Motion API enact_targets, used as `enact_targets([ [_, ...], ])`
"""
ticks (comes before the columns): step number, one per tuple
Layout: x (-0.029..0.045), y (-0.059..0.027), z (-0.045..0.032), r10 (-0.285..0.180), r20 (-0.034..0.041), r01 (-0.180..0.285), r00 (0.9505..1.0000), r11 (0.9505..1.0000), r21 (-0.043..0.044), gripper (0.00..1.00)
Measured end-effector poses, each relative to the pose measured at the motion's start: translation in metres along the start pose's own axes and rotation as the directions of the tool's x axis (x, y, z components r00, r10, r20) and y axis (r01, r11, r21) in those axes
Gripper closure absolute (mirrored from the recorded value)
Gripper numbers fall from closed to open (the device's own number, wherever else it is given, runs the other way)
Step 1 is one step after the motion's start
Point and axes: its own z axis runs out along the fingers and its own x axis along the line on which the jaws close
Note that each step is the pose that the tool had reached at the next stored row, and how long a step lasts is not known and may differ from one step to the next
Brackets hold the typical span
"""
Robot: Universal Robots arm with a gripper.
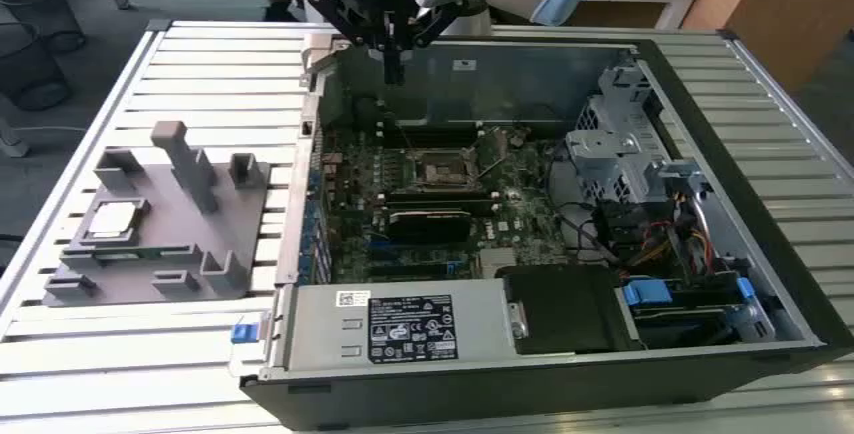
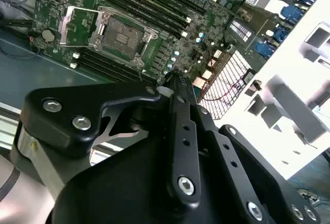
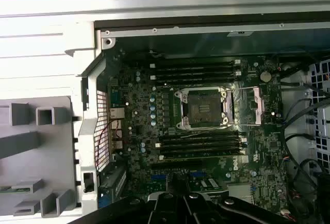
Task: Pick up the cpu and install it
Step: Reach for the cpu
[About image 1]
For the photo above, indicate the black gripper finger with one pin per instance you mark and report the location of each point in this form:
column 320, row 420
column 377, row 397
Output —
column 333, row 4
column 433, row 24

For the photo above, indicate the thin metal locking lever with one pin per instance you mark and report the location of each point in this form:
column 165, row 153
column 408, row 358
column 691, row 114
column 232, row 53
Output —
column 493, row 167
column 404, row 135

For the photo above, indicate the silver CPU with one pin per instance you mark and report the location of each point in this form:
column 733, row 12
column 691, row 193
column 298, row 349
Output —
column 113, row 219

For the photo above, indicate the CPU socket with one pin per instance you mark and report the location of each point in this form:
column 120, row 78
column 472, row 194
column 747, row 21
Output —
column 441, row 171

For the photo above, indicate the black RAM slot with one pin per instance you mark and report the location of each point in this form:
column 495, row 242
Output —
column 440, row 197
column 440, row 207
column 433, row 140
column 433, row 128

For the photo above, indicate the round coin battery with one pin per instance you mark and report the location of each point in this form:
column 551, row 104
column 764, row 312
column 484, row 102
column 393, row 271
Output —
column 515, row 142

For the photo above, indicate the silver drive cage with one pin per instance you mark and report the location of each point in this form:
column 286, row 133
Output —
column 600, row 149

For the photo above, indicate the black mesh waste basket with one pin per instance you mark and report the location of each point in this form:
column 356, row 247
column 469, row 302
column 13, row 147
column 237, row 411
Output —
column 36, row 79
column 62, row 19

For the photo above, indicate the black graphics card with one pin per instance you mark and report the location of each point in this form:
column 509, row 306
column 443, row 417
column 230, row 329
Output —
column 427, row 229

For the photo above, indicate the green motherboard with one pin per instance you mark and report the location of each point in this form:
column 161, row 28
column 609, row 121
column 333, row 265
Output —
column 533, row 249

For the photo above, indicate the black connector block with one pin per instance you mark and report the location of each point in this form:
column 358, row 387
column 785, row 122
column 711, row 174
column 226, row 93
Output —
column 616, row 219

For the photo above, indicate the silver chipset heatsink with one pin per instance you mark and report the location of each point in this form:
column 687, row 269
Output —
column 496, row 260

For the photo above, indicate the black expansion slot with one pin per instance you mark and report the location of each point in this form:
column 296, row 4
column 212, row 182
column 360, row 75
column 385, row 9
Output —
column 406, row 270

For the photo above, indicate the grey plastic parts rack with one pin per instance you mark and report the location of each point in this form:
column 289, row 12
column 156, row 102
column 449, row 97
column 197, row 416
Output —
column 173, row 226

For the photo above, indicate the wooden cabinet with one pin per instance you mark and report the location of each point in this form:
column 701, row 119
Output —
column 787, row 14

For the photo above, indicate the green RAM stick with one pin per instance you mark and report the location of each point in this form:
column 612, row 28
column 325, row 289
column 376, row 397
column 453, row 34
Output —
column 149, row 253

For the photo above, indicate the black plastic shroud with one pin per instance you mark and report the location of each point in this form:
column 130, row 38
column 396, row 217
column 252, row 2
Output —
column 573, row 309

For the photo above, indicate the silver power supply black label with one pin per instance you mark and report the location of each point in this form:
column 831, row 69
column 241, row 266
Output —
column 320, row 324

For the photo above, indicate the blue disk carrier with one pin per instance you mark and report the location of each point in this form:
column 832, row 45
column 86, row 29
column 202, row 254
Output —
column 647, row 294

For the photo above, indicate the blue case latch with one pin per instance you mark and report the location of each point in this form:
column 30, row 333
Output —
column 242, row 333

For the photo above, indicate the blue drive clip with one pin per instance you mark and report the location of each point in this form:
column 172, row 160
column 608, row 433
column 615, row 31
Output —
column 743, row 290

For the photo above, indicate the black open PC case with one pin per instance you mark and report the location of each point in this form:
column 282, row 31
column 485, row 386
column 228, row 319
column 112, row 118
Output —
column 533, row 394

